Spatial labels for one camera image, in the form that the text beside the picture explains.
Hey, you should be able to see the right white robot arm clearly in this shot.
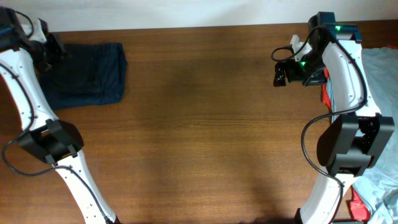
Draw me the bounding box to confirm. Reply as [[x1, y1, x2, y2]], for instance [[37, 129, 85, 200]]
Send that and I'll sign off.
[[274, 22, 395, 223]]

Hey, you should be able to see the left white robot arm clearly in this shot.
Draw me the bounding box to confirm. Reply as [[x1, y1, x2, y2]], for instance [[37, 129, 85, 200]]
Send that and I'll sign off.
[[1, 6, 119, 223]]

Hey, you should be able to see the folded navy blue garment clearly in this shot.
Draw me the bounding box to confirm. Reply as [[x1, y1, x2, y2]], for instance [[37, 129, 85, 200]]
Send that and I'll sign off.
[[39, 43, 127, 110]]

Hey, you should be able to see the light blue t-shirt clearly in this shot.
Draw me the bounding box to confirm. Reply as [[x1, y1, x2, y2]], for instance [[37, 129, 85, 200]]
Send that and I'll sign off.
[[328, 47, 398, 224]]

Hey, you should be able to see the red garment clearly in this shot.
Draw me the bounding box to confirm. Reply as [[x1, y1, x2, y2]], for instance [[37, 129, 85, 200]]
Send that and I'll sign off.
[[320, 44, 398, 222]]

